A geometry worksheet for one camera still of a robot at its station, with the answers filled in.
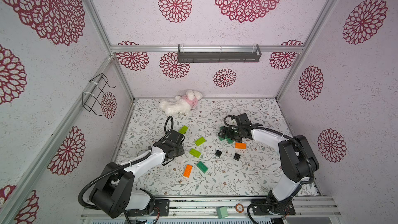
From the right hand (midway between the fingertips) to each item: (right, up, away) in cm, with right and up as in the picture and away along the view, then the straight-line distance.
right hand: (223, 133), depth 94 cm
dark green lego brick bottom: (-13, -17, -9) cm, 23 cm away
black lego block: (-4, -11, -4) cm, 12 cm away
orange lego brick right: (+10, -7, 0) cm, 13 cm away
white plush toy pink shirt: (-27, +18, +10) cm, 34 cm away
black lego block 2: (+7, -13, -4) cm, 15 cm away
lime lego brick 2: (-14, -5, +2) cm, 16 cm away
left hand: (-27, -9, -5) cm, 28 cm away
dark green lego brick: (+4, -5, +2) cm, 7 cm away
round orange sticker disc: (+4, -33, -20) cm, 39 cm away
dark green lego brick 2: (-1, -3, +2) cm, 4 cm away
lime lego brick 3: (-17, -11, -3) cm, 20 cm away
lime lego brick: (-25, +2, +7) cm, 26 cm away
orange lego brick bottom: (-21, -19, -10) cm, 30 cm away
